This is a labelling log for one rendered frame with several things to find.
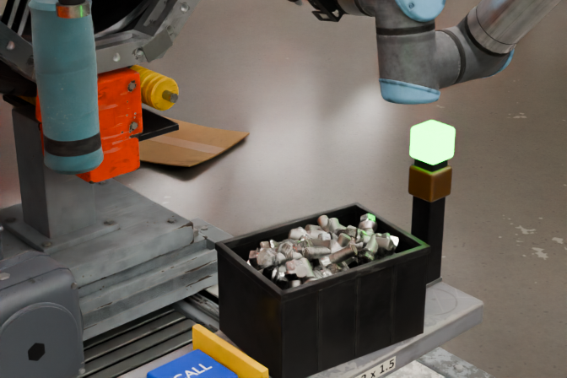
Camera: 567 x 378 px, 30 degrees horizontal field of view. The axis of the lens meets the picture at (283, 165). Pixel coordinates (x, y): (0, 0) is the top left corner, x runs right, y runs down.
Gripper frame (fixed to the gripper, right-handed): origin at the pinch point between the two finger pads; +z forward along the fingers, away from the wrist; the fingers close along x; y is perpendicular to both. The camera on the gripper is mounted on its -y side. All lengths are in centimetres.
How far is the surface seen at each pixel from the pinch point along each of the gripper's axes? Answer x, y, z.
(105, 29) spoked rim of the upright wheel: -24.4, -15.1, 10.7
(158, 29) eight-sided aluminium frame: -20.5, -11.1, 2.6
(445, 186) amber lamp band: -30, 1, -62
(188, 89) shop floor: 12, 73, 138
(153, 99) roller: -29.5, -3.0, 5.3
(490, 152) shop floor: 30, 111, 46
